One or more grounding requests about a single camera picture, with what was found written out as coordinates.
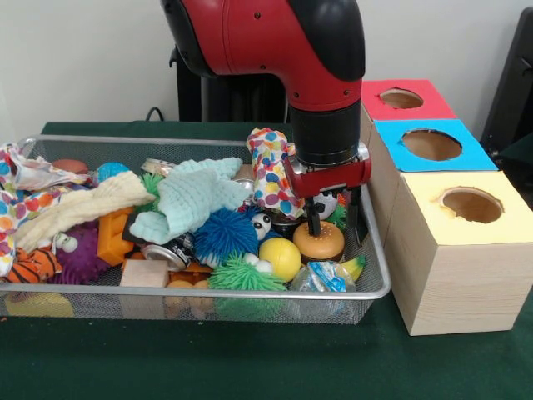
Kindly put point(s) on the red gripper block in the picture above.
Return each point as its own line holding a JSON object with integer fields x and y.
{"x": 329, "y": 177}

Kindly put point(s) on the clear plastic bottle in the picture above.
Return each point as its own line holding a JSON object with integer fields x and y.
{"x": 323, "y": 277}

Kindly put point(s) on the colourful polka-dot cloth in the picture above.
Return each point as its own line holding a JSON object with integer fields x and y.
{"x": 271, "y": 171}

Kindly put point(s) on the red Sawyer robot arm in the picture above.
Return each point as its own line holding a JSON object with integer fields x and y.
{"x": 283, "y": 50}

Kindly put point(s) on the wooden box with three holes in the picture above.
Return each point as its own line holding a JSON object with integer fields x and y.
{"x": 466, "y": 283}

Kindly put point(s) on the shallow clear mesh bin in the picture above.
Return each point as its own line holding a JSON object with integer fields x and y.
{"x": 166, "y": 304}

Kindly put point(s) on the small soccer ball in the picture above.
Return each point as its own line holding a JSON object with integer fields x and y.
{"x": 330, "y": 205}

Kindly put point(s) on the wooden burger toy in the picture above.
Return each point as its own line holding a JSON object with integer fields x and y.
{"x": 319, "y": 243}

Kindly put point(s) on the yellow banana toy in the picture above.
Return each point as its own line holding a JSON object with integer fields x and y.
{"x": 356, "y": 267}

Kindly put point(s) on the yellow ball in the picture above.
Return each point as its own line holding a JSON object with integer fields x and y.
{"x": 280, "y": 259}

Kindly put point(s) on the mint green knit cloth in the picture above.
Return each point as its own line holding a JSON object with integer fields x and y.
{"x": 191, "y": 196}

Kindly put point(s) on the dark green tablecloth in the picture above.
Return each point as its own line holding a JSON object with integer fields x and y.
{"x": 250, "y": 358}

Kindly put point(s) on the black drink can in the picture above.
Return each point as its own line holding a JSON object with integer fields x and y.
{"x": 171, "y": 252}

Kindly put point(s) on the green spiky ball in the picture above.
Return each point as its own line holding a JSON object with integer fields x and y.
{"x": 151, "y": 182}

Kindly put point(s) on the dark green side table cloth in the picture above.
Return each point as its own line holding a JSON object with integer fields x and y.
{"x": 518, "y": 150}

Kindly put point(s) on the black floor stand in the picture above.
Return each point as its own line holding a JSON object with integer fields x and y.
{"x": 512, "y": 92}

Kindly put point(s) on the cream cloth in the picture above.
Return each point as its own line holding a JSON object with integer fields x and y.
{"x": 75, "y": 208}

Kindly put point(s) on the white plastic bag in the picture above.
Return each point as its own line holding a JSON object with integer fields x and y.
{"x": 17, "y": 200}

